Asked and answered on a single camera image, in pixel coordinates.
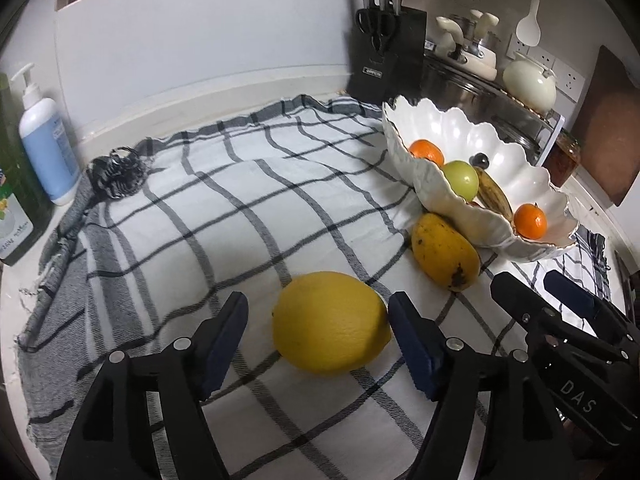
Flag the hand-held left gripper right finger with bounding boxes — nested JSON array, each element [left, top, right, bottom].
[[387, 291, 576, 480]]

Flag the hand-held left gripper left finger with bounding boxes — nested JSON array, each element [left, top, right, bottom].
[[55, 291, 250, 480]]

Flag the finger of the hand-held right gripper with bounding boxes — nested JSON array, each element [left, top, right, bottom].
[[490, 271, 626, 364], [544, 270, 638, 347]]

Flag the small orange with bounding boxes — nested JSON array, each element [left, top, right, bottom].
[[514, 203, 548, 239]]

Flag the large yellow lemon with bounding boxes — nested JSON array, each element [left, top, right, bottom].
[[271, 271, 392, 375]]

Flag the yellow mango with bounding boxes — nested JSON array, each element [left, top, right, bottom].
[[411, 212, 482, 292]]

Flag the large orange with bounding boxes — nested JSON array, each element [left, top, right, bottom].
[[408, 140, 445, 166]]

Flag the white scalloped bowl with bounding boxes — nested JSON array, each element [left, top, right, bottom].
[[382, 96, 581, 263]]

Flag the brown spotted banana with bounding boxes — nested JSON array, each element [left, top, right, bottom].
[[472, 167, 515, 223]]

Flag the checked white cloth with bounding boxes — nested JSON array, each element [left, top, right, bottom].
[[17, 94, 613, 480]]

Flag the red sauce jar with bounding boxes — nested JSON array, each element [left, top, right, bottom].
[[544, 130, 583, 188]]

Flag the green round fruit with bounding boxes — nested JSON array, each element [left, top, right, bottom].
[[442, 161, 480, 201]]

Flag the steel pot lid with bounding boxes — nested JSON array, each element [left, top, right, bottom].
[[492, 95, 545, 161]]

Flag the wooden cutting board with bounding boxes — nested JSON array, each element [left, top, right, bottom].
[[575, 45, 640, 207]]

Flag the black and white scrunchie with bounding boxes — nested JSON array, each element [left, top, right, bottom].
[[87, 146, 146, 200]]

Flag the cream kettle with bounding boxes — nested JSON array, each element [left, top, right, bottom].
[[502, 52, 557, 113]]

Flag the green dish soap bottle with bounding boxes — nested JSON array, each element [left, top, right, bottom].
[[0, 72, 55, 267]]

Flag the white rice paddle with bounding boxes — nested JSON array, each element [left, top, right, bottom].
[[516, 0, 543, 46]]

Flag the black knife block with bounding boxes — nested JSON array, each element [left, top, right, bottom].
[[346, 6, 427, 103]]

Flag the white pump bottle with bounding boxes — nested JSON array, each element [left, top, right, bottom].
[[11, 63, 82, 206]]

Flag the small steel milk pot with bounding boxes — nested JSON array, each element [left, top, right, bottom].
[[452, 10, 501, 56]]

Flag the black kitchen scissors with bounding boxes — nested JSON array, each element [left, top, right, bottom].
[[356, 7, 396, 53]]

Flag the white wall socket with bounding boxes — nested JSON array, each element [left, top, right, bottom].
[[506, 35, 557, 68], [552, 60, 586, 101]]

